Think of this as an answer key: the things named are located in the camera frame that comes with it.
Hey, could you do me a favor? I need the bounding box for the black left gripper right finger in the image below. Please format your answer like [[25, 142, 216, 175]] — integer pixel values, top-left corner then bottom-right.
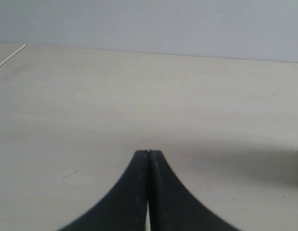
[[148, 150, 238, 231]]

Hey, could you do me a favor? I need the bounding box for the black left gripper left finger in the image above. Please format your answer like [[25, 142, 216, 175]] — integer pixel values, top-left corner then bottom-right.
[[61, 150, 149, 231]]

